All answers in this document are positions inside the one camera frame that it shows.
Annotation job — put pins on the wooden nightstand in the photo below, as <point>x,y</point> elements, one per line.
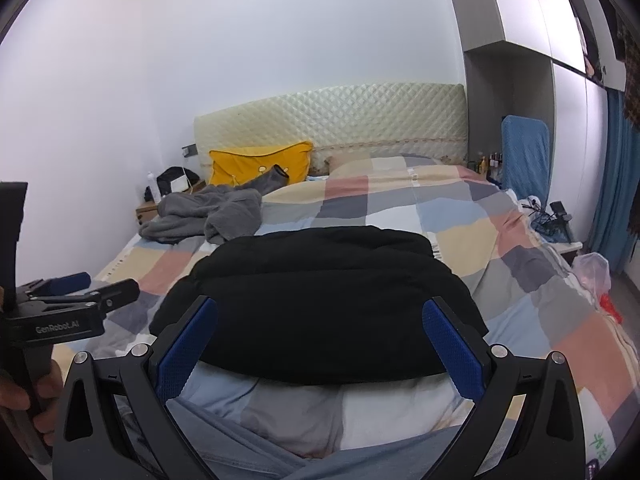
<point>147,210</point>

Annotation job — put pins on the checkered pastel blanket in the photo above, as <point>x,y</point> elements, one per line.
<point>525,320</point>

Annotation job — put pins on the dark wall socket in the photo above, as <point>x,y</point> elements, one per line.
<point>189,150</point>

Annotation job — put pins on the grey fleece garment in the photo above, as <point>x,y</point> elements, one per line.
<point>210,210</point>

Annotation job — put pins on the black bag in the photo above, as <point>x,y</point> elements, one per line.
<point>174,180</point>

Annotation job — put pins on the white plastic bag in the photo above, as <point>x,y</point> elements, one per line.
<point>592,270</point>

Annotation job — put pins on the white wardrobe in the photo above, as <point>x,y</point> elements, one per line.
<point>540,35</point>

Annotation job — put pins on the cream quilted headboard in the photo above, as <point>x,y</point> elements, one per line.
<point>340,115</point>

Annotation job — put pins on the white bottle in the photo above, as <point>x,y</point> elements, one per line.
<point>150,182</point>

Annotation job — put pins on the blue curtain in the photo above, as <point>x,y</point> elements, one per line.
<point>616,185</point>

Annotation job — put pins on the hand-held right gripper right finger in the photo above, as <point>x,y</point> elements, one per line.
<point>450,355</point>

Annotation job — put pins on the person's left hand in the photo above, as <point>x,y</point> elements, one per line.
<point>47,395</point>

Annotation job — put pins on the yellow pillow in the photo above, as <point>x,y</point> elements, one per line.
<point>255,162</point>

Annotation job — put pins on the black puffer jacket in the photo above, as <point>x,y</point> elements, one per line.
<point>320,305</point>

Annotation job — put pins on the white bedside table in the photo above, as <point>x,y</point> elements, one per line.
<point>567,247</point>

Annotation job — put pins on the red plastic bag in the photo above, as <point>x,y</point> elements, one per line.
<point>611,309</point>

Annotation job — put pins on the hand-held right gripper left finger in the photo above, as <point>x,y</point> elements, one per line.
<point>186,355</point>

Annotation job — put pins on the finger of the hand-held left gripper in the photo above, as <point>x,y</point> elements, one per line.
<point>70,280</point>
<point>117,291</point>

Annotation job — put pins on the row of small bottles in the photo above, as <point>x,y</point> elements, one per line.
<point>487,161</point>

